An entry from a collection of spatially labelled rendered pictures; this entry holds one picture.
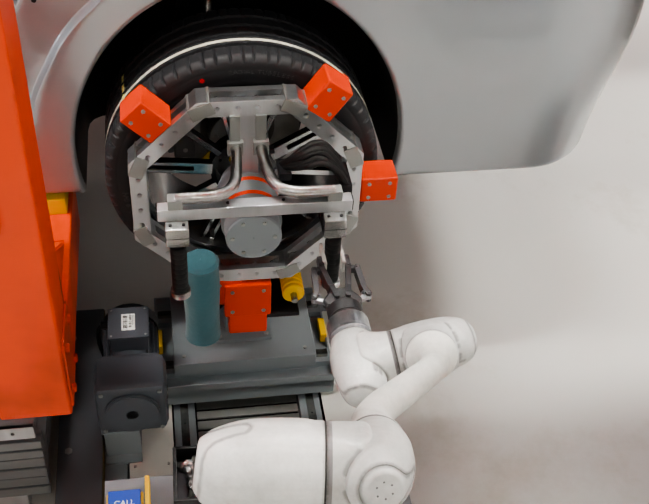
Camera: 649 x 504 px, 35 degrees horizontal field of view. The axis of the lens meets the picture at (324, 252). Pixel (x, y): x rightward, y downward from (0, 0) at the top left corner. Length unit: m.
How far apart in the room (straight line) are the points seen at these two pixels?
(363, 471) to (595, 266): 2.34
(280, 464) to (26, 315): 0.87
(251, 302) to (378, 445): 1.21
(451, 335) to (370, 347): 0.16
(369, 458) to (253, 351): 1.48
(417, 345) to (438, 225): 1.75
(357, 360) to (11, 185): 0.73
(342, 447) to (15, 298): 0.90
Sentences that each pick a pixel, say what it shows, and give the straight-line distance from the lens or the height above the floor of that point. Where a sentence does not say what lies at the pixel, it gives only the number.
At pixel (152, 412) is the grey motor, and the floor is 0.32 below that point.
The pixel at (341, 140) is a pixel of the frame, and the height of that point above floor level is 1.00.
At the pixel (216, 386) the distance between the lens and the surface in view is 2.91.
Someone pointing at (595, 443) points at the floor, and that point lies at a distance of 3.14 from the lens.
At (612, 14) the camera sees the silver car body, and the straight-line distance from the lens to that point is 2.61.
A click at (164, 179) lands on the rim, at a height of 0.71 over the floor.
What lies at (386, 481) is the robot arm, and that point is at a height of 1.19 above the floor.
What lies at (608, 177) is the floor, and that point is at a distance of 4.11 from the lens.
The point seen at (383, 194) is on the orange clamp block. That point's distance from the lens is 2.47.
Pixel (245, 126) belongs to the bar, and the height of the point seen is 1.05.
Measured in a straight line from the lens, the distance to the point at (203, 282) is 2.41.
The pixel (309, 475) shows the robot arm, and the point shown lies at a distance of 1.47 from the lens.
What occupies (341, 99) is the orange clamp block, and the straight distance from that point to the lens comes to 2.29.
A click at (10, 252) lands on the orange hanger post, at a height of 1.02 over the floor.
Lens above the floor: 2.37
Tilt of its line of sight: 42 degrees down
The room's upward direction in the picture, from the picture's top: 4 degrees clockwise
